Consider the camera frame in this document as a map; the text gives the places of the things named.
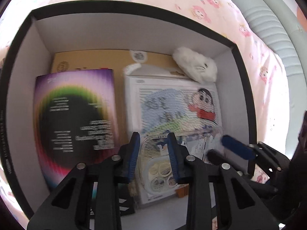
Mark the white plush cat toy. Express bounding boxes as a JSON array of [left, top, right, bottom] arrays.
[[172, 47, 218, 84]]

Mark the black screen protector box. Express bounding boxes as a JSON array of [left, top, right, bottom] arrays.
[[33, 69, 121, 190]]

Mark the clear cartoon phone case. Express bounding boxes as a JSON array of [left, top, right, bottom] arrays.
[[138, 126, 223, 195]]

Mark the grey padded headboard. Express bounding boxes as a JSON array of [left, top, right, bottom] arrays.
[[219, 0, 307, 77]]

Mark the pink cartoon bed blanket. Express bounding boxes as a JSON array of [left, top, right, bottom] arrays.
[[0, 0, 298, 230]]

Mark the cartoon bead art kit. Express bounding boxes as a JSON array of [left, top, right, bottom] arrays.
[[123, 63, 222, 206]]

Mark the black cardboard shoe box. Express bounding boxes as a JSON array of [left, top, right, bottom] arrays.
[[0, 0, 259, 230]]

